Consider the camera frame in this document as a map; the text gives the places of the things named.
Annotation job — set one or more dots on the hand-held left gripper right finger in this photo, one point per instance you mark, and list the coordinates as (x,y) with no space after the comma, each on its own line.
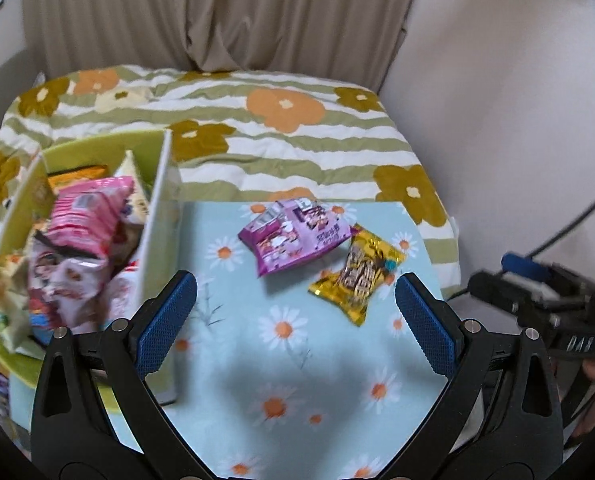
(422,320)

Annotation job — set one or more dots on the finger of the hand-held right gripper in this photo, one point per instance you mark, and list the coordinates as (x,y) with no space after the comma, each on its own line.
(525,262)
(492,287)

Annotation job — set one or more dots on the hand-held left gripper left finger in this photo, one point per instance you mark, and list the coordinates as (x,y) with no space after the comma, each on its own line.
(167,320)

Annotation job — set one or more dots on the white and red chip bag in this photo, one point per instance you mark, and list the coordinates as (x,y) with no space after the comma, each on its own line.
(125,290)

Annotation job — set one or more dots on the yellow snack packet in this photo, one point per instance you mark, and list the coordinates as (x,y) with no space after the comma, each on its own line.
(362,270)

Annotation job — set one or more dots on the green cardboard box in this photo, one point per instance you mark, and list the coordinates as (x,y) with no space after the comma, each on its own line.
(162,210)

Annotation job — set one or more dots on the pink snack bag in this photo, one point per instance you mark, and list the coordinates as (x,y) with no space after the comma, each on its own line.
(87,210)

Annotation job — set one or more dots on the purple snack packet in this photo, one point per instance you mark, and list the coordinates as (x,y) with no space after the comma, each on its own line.
(287,235)

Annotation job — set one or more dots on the light blue daisy cloth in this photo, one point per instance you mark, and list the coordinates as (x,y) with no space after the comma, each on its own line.
(277,375)

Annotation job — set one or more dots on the cream snack packet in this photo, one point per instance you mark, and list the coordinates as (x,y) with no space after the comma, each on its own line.
(135,195)

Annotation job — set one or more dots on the pale green snack packet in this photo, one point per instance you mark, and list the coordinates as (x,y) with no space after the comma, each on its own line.
(4,305)

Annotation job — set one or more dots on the orange snack packet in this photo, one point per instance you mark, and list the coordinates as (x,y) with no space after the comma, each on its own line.
(74,177)

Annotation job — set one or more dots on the green striped floral quilt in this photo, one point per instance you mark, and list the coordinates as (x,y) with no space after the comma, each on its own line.
(302,160)

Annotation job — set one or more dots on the beige curtain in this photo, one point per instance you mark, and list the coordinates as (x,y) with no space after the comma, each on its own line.
(202,10)

